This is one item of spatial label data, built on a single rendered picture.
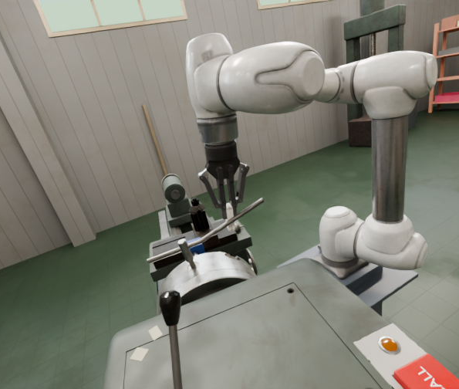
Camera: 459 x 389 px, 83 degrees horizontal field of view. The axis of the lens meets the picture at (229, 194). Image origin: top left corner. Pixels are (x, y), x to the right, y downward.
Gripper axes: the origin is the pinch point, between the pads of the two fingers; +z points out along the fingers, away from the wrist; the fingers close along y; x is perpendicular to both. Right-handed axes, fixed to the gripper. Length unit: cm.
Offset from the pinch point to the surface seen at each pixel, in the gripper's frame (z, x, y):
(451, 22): -85, -433, -631
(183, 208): 44, -105, 8
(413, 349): 5.0, 41.1, -15.0
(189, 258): 7.9, 1.8, 12.5
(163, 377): 8.9, 29.5, 20.8
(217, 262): 11.5, 2.3, 5.4
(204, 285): 11.6, 8.9, 10.6
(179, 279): 12.8, 2.7, 16.2
